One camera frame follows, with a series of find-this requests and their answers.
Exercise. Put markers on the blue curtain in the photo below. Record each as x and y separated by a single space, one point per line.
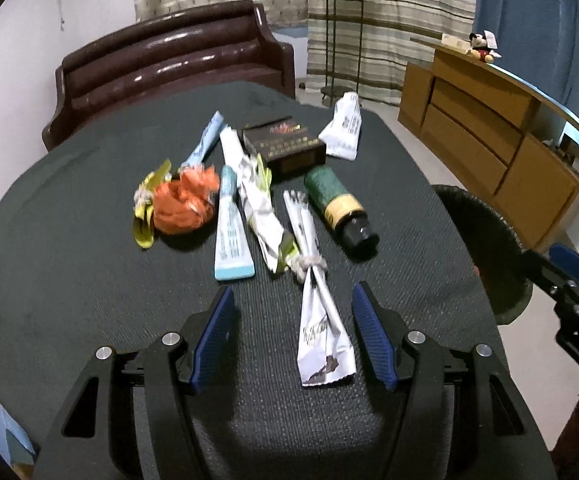
539 20

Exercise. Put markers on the white plastic tube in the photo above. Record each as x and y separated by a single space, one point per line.
230 147

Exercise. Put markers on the black metal plant stand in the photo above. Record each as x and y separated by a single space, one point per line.
342 45

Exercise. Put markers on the white and yellow crumpled wrapper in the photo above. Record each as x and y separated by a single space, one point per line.
264 215

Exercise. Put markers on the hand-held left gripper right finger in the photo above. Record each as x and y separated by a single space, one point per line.
372 340

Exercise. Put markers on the small beige box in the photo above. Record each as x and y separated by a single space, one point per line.
455 42

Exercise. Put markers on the brown leather sofa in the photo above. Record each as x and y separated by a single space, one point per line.
169 65

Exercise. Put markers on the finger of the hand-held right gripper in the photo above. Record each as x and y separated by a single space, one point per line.
577 264
542 269

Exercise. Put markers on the blue and white toothpaste tube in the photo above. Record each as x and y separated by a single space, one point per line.
232 240

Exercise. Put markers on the wooden cabinet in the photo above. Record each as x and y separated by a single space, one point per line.
494 130

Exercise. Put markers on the mouse plush toy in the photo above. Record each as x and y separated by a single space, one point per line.
483 47

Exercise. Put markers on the orange crumpled wrapper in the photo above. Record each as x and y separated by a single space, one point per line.
184 200

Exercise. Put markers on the dark woven trash bin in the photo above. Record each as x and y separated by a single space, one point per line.
489 250

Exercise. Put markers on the blue and beige cloth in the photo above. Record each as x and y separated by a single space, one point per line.
4 435

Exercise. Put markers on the white knotted wrapper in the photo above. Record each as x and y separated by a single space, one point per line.
319 310

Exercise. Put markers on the light blue sachet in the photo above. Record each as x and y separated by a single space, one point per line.
207 142

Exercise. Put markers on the striped curtain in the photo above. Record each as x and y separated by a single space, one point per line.
399 15

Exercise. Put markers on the white crumpled tube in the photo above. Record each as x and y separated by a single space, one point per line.
342 127

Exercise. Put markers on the dark green tablecloth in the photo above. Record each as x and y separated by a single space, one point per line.
94 270

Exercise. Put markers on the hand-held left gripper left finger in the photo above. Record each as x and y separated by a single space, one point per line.
214 335

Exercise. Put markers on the green bottle with black cap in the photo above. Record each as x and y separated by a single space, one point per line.
339 205

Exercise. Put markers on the dark cigarette box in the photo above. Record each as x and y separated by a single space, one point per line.
284 147

